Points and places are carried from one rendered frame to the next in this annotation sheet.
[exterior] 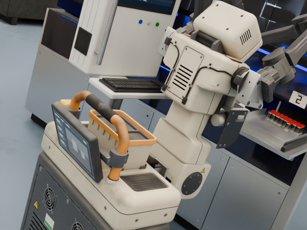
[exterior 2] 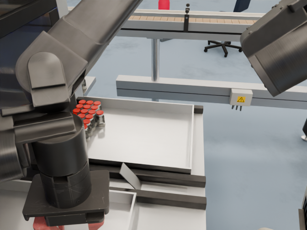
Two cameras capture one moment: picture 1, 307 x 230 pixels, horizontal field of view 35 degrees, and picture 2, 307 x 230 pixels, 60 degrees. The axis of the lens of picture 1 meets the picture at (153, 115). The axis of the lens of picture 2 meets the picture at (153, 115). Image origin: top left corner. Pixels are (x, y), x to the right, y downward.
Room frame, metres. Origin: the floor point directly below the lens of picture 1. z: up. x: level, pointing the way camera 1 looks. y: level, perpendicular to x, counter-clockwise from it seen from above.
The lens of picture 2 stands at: (2.33, -0.01, 1.35)
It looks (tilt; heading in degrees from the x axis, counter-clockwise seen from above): 35 degrees down; 245
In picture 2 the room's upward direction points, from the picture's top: straight up
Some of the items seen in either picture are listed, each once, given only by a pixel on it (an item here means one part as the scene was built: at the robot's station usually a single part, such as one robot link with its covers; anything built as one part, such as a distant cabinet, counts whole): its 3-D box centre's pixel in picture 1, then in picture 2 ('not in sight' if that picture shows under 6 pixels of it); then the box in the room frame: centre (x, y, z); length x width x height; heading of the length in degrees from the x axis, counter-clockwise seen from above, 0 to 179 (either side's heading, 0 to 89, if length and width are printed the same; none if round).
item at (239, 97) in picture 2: not in sight; (240, 97); (1.27, -1.04, 0.50); 0.12 x 0.05 x 0.09; 148
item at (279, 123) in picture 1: (283, 122); (88, 125); (2.25, -0.60, 0.90); 0.18 x 0.02 x 0.05; 57
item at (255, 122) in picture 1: (272, 127); (128, 131); (2.16, -0.54, 0.90); 0.34 x 0.26 x 0.04; 147
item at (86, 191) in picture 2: not in sight; (67, 180); (2.33, -0.26, 1.09); 0.10 x 0.07 x 0.07; 163
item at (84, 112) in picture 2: (284, 122); (81, 124); (2.27, -0.61, 0.90); 0.18 x 0.02 x 0.05; 57
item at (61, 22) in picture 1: (150, 83); not in sight; (2.78, 0.08, 0.73); 1.98 x 0.01 x 0.25; 58
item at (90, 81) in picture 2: not in sight; (72, 86); (2.24, -0.91, 0.87); 0.14 x 0.13 x 0.02; 148
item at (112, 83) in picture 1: (137, 85); not in sight; (2.38, 0.12, 0.82); 0.40 x 0.14 x 0.02; 137
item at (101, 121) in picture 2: (287, 126); (100, 118); (2.21, -0.62, 0.90); 0.02 x 0.02 x 0.05
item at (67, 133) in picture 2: not in sight; (54, 144); (2.33, -0.26, 1.15); 0.07 x 0.06 x 0.07; 178
